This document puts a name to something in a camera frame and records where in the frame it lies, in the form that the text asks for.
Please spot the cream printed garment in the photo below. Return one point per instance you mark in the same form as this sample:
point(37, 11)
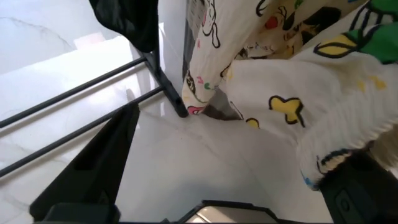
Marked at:
point(280, 77)

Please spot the black clothes rack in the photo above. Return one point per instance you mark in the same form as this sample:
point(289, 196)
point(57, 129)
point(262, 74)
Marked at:
point(164, 81)

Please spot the black garment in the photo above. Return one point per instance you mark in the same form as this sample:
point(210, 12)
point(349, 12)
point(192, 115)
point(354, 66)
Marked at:
point(130, 18)

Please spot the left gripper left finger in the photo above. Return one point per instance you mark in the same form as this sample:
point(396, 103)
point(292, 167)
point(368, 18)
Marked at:
point(93, 174)

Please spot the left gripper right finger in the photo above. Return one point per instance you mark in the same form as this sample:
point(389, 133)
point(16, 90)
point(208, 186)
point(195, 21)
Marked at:
point(367, 193)

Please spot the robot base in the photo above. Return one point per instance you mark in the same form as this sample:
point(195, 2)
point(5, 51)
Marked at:
point(230, 213)

